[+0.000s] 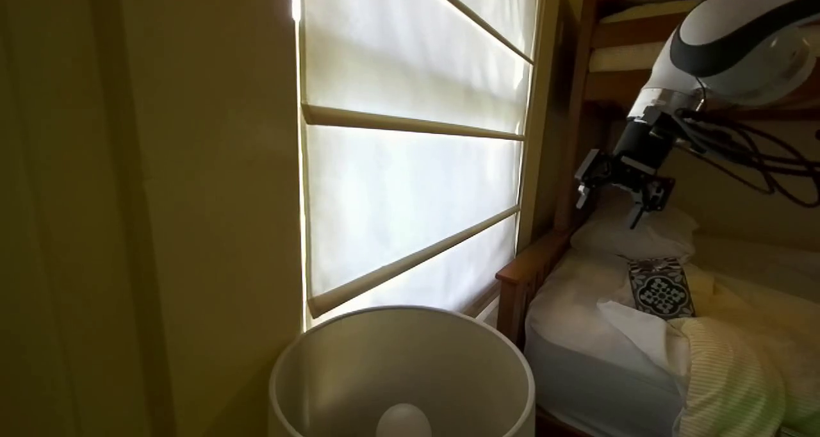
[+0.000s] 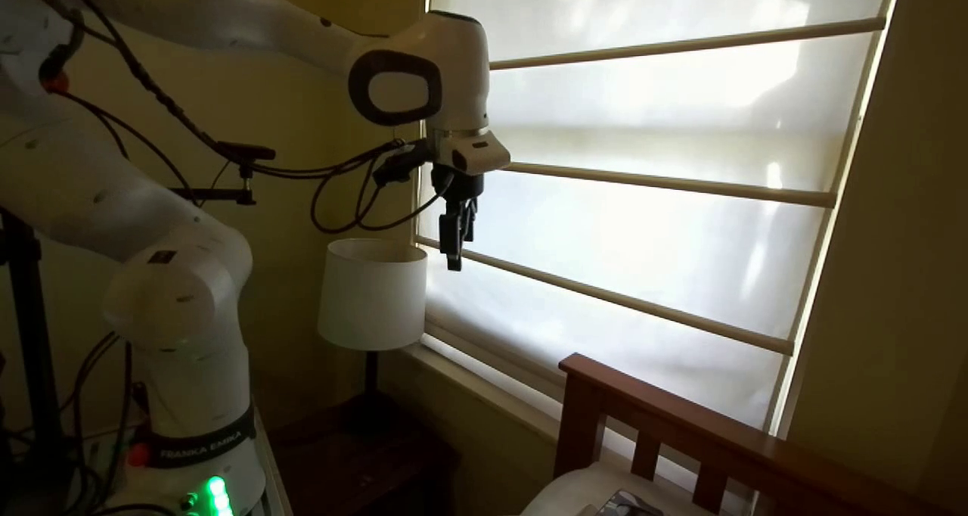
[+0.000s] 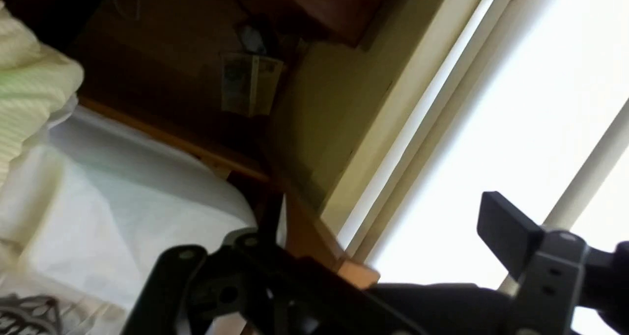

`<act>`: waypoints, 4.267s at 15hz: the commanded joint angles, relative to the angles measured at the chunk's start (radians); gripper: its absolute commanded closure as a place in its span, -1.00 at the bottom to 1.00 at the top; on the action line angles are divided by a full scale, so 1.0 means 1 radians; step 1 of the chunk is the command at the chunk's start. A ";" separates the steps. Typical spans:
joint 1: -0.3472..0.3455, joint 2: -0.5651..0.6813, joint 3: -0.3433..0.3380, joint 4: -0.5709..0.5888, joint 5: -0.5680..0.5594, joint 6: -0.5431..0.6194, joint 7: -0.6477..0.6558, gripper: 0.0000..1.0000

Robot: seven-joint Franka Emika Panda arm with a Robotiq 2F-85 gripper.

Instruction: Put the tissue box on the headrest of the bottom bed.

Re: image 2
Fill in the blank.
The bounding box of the brown wooden bed headboard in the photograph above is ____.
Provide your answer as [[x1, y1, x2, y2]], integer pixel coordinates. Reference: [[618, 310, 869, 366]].
[[553, 353, 955, 516]]

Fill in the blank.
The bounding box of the camera on mount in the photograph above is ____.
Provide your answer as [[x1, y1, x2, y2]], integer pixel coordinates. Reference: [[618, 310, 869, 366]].
[[169, 141, 278, 207]]

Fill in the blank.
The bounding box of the dark wooden nightstand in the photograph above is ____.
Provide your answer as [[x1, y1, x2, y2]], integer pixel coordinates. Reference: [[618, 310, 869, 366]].
[[268, 392, 462, 516]]

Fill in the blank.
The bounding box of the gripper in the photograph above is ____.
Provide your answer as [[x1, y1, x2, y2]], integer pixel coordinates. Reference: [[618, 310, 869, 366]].
[[431, 163, 486, 273]]

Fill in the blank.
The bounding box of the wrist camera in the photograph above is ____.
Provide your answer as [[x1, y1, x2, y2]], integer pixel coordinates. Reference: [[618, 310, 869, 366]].
[[372, 138, 439, 188]]

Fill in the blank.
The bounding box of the window with white blind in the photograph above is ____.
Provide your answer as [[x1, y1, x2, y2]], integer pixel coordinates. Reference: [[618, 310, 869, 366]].
[[414, 0, 906, 464]]

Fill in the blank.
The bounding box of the tissue box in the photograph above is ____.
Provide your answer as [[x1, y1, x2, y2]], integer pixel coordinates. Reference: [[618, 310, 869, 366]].
[[594, 490, 666, 516]]

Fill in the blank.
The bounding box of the table lamp with white shade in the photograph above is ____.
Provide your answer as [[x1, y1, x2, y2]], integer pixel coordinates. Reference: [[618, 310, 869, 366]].
[[317, 238, 430, 426]]

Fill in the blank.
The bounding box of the white pillow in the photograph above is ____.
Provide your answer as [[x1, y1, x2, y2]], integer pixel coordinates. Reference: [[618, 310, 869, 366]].
[[520, 461, 721, 516]]

